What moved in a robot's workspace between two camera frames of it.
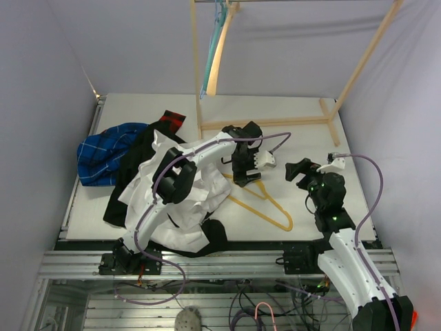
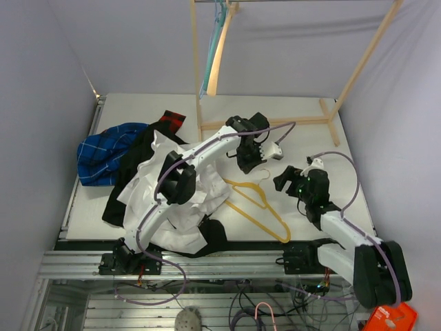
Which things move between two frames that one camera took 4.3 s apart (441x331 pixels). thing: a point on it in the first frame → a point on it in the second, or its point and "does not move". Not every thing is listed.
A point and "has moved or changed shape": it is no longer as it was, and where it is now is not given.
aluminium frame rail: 191,264 does not move
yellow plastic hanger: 265,196 has moved or changed shape
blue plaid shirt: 98,155 does not move
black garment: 115,211 does not move
